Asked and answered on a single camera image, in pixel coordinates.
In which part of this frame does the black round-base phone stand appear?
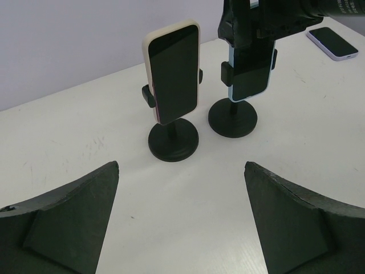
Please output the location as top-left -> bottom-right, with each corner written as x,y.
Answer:
141,59 -> 201,162

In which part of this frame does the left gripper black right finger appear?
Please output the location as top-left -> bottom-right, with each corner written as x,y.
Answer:
244,162 -> 364,273

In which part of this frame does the black phone cream case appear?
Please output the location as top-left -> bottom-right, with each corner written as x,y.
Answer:
142,19 -> 200,125

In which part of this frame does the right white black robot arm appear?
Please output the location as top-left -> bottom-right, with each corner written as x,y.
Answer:
217,0 -> 364,49

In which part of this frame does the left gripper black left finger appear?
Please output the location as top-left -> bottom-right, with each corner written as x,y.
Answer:
1,161 -> 119,273

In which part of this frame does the black phone lavender case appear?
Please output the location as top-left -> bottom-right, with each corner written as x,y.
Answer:
306,27 -> 359,62

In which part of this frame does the black phone blue case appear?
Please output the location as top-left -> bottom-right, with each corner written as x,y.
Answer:
228,39 -> 277,103

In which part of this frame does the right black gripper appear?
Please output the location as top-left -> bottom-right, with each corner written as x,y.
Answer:
218,0 -> 324,50

